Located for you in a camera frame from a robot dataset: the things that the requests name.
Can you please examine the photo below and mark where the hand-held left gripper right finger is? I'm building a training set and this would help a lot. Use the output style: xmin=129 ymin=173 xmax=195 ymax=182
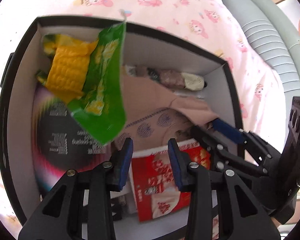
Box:
xmin=167 ymin=138 xmax=282 ymax=240

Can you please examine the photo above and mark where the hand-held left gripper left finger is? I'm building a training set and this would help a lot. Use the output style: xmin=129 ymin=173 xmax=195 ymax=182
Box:
xmin=18 ymin=138 xmax=134 ymax=240

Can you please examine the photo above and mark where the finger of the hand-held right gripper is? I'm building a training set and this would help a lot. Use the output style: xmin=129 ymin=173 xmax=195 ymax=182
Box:
xmin=212 ymin=118 xmax=282 ymax=172
xmin=190 ymin=126 xmax=267 ymax=180

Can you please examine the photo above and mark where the red white snack packet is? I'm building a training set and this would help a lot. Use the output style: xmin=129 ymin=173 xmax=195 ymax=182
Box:
xmin=131 ymin=141 xmax=219 ymax=222

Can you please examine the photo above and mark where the green corn snack bag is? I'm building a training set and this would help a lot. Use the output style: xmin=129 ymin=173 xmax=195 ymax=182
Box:
xmin=35 ymin=9 xmax=127 ymax=145

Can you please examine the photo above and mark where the beige brown snack packet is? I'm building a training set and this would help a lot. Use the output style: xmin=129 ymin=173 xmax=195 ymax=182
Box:
xmin=121 ymin=65 xmax=219 ymax=130

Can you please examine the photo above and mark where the black storage box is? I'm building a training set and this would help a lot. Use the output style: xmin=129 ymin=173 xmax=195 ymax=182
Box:
xmin=0 ymin=16 xmax=244 ymax=240

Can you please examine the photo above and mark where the cream snack packet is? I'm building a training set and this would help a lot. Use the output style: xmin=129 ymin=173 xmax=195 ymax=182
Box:
xmin=181 ymin=72 xmax=206 ymax=92

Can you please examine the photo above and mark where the black colourful snack packet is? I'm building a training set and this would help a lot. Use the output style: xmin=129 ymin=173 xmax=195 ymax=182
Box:
xmin=32 ymin=85 xmax=115 ymax=198

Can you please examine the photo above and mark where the dark snack packet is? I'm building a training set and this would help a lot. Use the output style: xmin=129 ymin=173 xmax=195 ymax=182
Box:
xmin=147 ymin=67 xmax=162 ymax=82

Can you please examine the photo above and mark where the pink printed blanket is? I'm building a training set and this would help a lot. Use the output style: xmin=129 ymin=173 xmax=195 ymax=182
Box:
xmin=0 ymin=0 xmax=290 ymax=240

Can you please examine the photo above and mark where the grey ribbed hose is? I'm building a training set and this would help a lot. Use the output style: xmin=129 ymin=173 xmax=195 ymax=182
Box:
xmin=220 ymin=0 xmax=300 ymax=100

